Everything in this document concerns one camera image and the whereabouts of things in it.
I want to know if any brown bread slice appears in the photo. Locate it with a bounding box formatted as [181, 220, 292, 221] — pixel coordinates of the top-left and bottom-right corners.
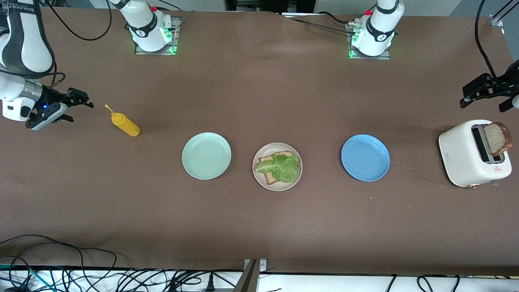
[483, 122, 513, 157]
[259, 150, 294, 185]

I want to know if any green lettuce leaf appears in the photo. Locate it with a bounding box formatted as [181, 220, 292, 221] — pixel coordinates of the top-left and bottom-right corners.
[255, 153, 300, 183]

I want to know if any blue plate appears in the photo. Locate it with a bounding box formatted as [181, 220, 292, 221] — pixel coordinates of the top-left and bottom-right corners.
[341, 134, 390, 182]

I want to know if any mint green plate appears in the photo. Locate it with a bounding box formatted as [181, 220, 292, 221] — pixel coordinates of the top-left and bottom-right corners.
[182, 132, 232, 180]

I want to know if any beige plate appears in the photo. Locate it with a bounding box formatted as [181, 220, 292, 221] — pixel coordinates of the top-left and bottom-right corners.
[252, 142, 303, 191]

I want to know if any yellow mustard squeeze bottle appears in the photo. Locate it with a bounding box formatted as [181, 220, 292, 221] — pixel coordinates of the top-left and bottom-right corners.
[104, 104, 141, 137]

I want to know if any white toaster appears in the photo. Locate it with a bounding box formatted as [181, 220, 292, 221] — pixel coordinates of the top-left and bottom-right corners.
[438, 119, 513, 189]

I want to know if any black equipment behind table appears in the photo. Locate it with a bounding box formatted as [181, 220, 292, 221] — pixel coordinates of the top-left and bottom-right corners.
[225, 0, 316, 15]

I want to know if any brown table cover sheet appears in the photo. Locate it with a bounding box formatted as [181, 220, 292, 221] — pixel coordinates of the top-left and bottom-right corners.
[0, 7, 519, 276]

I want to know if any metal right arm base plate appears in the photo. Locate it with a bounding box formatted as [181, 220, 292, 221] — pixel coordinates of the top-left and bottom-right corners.
[134, 16, 179, 55]

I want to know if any teal cable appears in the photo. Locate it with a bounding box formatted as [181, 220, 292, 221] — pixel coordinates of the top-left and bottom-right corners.
[0, 264, 51, 290]

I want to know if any black base power cable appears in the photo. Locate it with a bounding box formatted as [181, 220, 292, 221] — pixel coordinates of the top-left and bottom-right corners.
[282, 14, 355, 35]

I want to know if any grey metal post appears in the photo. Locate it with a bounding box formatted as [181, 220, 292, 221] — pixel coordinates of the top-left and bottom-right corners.
[233, 260, 260, 292]

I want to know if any silver angle bracket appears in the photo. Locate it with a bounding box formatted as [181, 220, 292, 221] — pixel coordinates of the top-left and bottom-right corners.
[243, 259, 267, 273]

